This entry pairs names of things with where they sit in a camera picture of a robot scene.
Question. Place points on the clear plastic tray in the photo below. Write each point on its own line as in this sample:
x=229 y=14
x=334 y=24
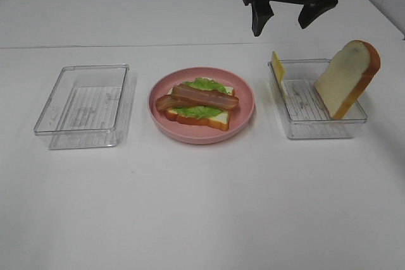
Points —
x=88 y=107
x=300 y=108

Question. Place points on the pink round plate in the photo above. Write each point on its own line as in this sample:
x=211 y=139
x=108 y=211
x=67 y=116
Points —
x=192 y=134

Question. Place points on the yellow cheese slice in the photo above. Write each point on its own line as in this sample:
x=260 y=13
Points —
x=278 y=69

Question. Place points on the right clear plastic tray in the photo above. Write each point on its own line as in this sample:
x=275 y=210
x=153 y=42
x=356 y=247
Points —
x=300 y=108

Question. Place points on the left clear plastic tray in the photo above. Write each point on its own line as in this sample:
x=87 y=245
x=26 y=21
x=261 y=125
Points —
x=88 y=107

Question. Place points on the bread slice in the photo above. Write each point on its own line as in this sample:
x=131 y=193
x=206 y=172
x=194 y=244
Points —
x=346 y=77
x=217 y=123

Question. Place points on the green lettuce leaf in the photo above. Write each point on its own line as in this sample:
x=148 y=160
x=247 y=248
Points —
x=200 y=112

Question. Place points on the pink bacon strip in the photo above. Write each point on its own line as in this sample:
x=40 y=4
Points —
x=212 y=98

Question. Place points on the brown bacon strip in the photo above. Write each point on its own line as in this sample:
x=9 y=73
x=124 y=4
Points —
x=168 y=101

